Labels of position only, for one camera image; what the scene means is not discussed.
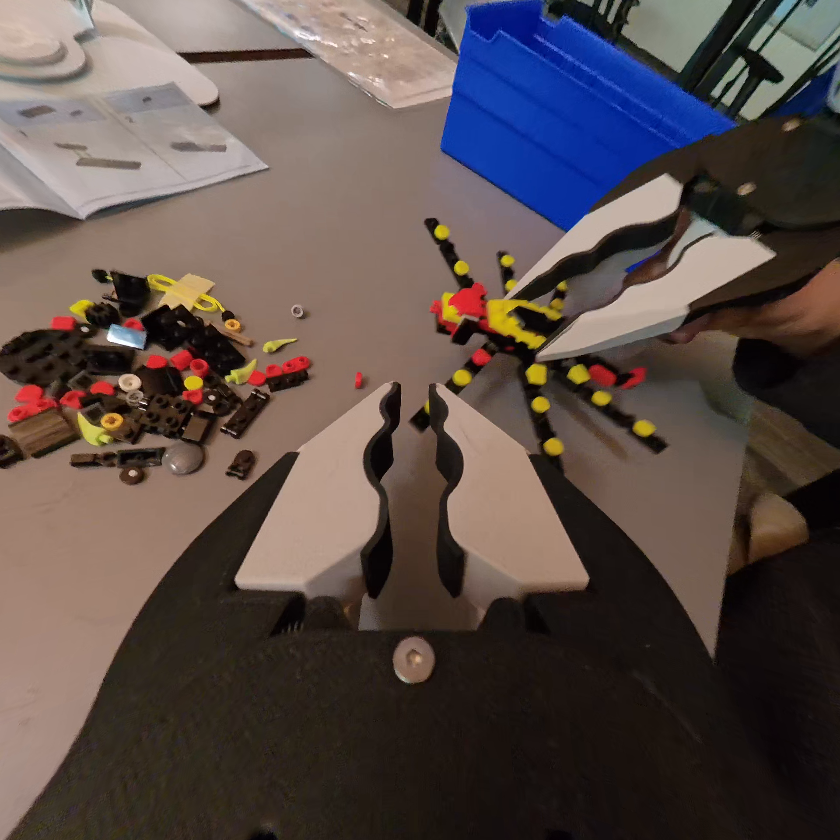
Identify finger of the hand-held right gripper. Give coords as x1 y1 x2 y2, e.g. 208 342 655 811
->
507 172 689 304
533 217 780 363

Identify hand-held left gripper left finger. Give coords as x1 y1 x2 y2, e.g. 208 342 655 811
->
233 381 403 601

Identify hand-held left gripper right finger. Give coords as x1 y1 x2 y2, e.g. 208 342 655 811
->
428 382 592 601

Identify black yellow red lego model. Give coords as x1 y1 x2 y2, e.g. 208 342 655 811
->
410 218 669 473

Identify pile of loose lego pieces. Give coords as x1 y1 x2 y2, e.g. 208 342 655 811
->
0 268 312 487

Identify person's right hand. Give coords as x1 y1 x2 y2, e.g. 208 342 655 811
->
661 266 840 354

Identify blue plastic bin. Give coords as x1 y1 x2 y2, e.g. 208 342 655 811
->
441 0 739 231

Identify black metal stand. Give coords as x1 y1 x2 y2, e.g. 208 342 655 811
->
545 0 840 122

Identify clear plastic bag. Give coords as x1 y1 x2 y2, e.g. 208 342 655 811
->
239 0 458 110

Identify person's black knit clothing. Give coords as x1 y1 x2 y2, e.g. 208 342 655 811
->
714 338 840 840

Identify instruction booklet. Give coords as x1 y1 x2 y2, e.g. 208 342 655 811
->
0 82 269 221

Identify white flat base plate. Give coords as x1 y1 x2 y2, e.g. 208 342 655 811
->
0 0 221 109

